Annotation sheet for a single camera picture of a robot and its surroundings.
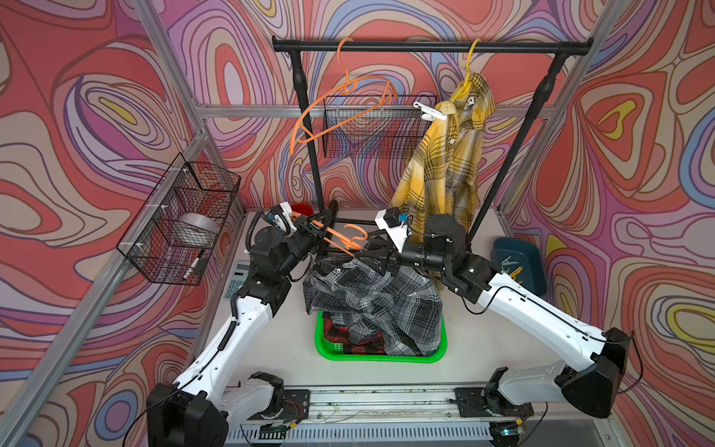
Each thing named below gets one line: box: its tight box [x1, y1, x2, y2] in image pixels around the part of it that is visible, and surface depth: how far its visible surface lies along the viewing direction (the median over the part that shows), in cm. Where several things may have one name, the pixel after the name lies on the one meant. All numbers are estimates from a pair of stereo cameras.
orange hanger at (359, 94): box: [290, 37, 398, 155], surface depth 90 cm
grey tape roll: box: [171, 212, 218, 248], surface depth 74 cm
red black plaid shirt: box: [323, 311, 386, 355], surface depth 80 cm
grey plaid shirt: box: [303, 256, 444, 357], surface depth 75 cm
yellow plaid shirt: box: [391, 72, 497, 241], surface depth 68 cm
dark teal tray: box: [491, 237, 547, 297], surface depth 102 cm
